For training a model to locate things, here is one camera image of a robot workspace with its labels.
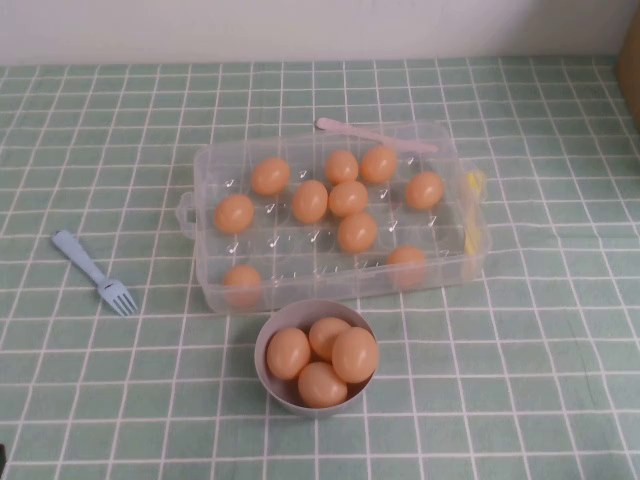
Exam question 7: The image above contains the brown cardboard box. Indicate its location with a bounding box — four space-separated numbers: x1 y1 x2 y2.
615 0 640 131

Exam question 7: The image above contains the yellow plastic utensil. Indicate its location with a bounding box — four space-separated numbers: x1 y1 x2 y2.
463 168 487 256

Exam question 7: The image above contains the grey round bowl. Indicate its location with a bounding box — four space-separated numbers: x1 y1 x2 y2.
254 299 380 419

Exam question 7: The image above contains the brown egg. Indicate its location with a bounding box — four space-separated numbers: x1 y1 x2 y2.
222 264 263 308
386 245 427 289
337 212 378 253
328 180 370 218
265 327 312 380
292 179 330 225
297 361 349 409
308 316 353 362
214 194 255 235
331 326 380 385
405 171 446 210
251 157 291 196
360 145 399 184
325 149 360 185

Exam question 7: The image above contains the clear plastic egg box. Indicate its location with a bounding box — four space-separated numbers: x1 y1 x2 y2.
178 119 494 316

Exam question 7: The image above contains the light blue plastic fork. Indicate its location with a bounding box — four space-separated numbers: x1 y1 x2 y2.
51 229 140 317

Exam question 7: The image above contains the pink plastic utensil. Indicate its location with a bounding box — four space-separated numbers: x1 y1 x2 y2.
314 117 439 153

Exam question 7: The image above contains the green checkered tablecloth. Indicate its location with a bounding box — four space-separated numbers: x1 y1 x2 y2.
0 54 640 480

